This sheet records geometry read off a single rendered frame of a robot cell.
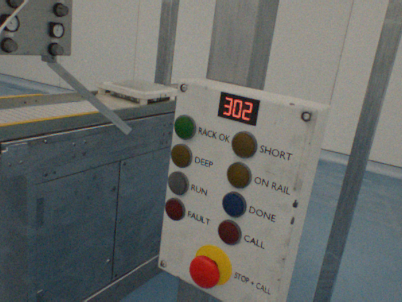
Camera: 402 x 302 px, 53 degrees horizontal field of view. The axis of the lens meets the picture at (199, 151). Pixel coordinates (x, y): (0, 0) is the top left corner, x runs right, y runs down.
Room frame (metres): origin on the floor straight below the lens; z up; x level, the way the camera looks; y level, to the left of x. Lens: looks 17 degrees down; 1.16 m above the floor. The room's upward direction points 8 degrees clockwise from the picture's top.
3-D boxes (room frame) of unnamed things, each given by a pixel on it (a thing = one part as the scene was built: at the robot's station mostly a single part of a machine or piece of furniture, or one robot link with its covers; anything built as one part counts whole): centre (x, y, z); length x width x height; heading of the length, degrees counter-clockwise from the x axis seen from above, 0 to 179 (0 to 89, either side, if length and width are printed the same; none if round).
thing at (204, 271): (0.43, -0.03, 0.88); 0.04 x 0.04 x 0.04; 59
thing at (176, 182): (0.46, 0.02, 0.97); 0.03 x 0.01 x 0.03; 59
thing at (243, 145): (0.42, -0.05, 1.04); 0.03 x 0.01 x 0.03; 59
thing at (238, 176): (0.42, -0.05, 1.01); 0.03 x 0.01 x 0.03; 59
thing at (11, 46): (0.91, 0.45, 1.07); 0.03 x 0.02 x 0.04; 149
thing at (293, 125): (0.46, -0.05, 0.97); 0.17 x 0.06 x 0.26; 59
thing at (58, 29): (1.03, 0.39, 1.10); 0.04 x 0.01 x 0.04; 149
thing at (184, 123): (0.46, 0.02, 1.04); 0.03 x 0.01 x 0.03; 59
